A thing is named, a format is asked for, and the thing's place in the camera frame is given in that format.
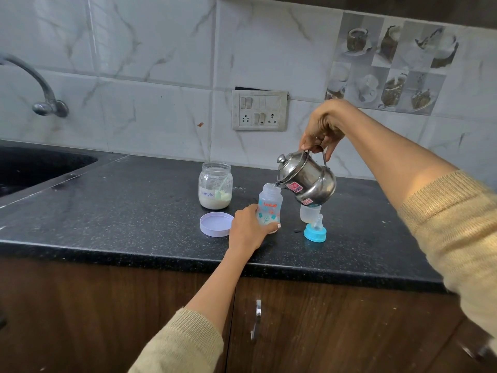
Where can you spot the glass jar with white powder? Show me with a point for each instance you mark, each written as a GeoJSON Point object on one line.
{"type": "Point", "coordinates": [215, 200]}

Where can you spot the green plastic scoop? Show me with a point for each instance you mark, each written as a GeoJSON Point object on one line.
{"type": "Point", "coordinates": [223, 194]}

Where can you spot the white switch socket board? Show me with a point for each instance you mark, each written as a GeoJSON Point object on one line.
{"type": "Point", "coordinates": [259, 110]}

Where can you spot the small steel kettle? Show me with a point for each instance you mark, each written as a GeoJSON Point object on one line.
{"type": "Point", "coordinates": [312, 178]}

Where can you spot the black kitchen sink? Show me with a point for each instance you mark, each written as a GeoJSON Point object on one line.
{"type": "Point", "coordinates": [39, 168]}

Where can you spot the clear bottle dome cap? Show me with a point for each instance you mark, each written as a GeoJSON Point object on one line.
{"type": "Point", "coordinates": [308, 213]}

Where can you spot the person's right forearm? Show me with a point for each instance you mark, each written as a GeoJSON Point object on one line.
{"type": "Point", "coordinates": [419, 178]}

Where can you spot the lavender plastic jar lid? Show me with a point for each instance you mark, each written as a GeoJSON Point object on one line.
{"type": "Point", "coordinates": [216, 224]}

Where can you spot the person's left hand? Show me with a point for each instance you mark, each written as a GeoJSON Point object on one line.
{"type": "Point", "coordinates": [244, 233]}

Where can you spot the person's right hand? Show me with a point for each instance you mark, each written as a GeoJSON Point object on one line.
{"type": "Point", "coordinates": [326, 124]}

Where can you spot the clear printed baby bottle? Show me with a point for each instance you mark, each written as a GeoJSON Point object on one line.
{"type": "Point", "coordinates": [270, 201]}

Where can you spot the curved steel wall tap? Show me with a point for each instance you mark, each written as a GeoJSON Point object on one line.
{"type": "Point", "coordinates": [46, 104]}

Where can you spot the brown wooden cabinet door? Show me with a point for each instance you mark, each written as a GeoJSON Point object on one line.
{"type": "Point", "coordinates": [450, 361]}
{"type": "Point", "coordinates": [89, 318]}
{"type": "Point", "coordinates": [341, 330]}

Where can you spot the person's left forearm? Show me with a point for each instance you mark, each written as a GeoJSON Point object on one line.
{"type": "Point", "coordinates": [213, 299]}

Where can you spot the dark overhead cabinet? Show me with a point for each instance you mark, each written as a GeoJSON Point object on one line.
{"type": "Point", "coordinates": [388, 5]}

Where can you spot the blue collar with nipple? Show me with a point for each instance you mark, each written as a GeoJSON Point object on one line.
{"type": "Point", "coordinates": [314, 233]}

